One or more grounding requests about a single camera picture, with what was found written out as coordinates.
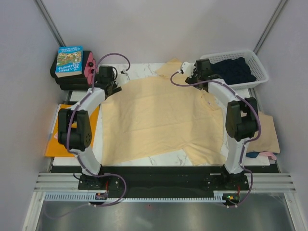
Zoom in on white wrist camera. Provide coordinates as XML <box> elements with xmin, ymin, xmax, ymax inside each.
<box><xmin>120</xmin><ymin>69</ymin><xmax>130</xmax><ymax>82</ymax></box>
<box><xmin>180</xmin><ymin>62</ymin><xmax>195</xmax><ymax>76</ymax></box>

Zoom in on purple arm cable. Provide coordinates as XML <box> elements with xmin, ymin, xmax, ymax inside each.
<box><xmin>170</xmin><ymin>69</ymin><xmax>263</xmax><ymax>208</ymax></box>
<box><xmin>43</xmin><ymin>52</ymin><xmax>132</xmax><ymax>218</ymax></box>

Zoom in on blue illustrated book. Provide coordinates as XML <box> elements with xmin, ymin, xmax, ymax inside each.
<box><xmin>55</xmin><ymin>46</ymin><xmax>83</xmax><ymax>77</ymax></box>

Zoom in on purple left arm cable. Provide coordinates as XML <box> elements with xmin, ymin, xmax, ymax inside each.
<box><xmin>43</xmin><ymin>52</ymin><xmax>132</xmax><ymax>218</ymax></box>

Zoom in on pink and black case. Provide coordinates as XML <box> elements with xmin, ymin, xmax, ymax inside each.
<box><xmin>50</xmin><ymin>51</ymin><xmax>96</xmax><ymax>90</ymax></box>

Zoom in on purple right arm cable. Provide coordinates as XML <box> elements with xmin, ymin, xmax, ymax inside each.
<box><xmin>170</xmin><ymin>69</ymin><xmax>263</xmax><ymax>208</ymax></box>

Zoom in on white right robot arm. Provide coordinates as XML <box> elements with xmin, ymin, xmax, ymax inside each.
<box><xmin>180</xmin><ymin>59</ymin><xmax>260</xmax><ymax>190</ymax></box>

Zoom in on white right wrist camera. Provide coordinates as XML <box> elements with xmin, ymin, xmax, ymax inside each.
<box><xmin>180</xmin><ymin>62</ymin><xmax>195</xmax><ymax>76</ymax></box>

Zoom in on folded pink and blue clothes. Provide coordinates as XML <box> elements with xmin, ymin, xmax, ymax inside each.
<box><xmin>246</xmin><ymin>152</ymin><xmax>277</xmax><ymax>160</ymax></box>

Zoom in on white slotted cable duct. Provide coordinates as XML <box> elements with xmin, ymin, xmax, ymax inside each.
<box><xmin>44</xmin><ymin>192</ymin><xmax>241</xmax><ymax>203</ymax></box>

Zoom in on white plastic basket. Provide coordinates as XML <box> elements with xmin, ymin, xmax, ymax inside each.
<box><xmin>201</xmin><ymin>50</ymin><xmax>269</xmax><ymax>90</ymax></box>

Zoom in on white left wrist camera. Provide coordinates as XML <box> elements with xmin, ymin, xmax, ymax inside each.
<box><xmin>120</xmin><ymin>69</ymin><xmax>130</xmax><ymax>82</ymax></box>

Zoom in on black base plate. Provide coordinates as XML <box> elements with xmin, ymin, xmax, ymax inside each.
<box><xmin>49</xmin><ymin>165</ymin><xmax>251</xmax><ymax>200</ymax></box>

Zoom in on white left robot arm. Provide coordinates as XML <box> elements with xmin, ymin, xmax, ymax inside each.
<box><xmin>57</xmin><ymin>65</ymin><xmax>121</xmax><ymax>189</ymax></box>

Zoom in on orange board with black border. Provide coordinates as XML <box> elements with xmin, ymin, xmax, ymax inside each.
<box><xmin>45</xmin><ymin>104</ymin><xmax>100</xmax><ymax>157</ymax></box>

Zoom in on yellow t-shirt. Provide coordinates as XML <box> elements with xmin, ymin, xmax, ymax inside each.
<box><xmin>101</xmin><ymin>58</ymin><xmax>226</xmax><ymax>165</ymax></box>

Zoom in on navy t-shirt in basket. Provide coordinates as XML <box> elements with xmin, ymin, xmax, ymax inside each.
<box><xmin>211</xmin><ymin>57</ymin><xmax>257</xmax><ymax>85</ymax></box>

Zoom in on folded beige t-shirt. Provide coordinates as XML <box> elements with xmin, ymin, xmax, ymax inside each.
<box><xmin>247</xmin><ymin>112</ymin><xmax>280</xmax><ymax>154</ymax></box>

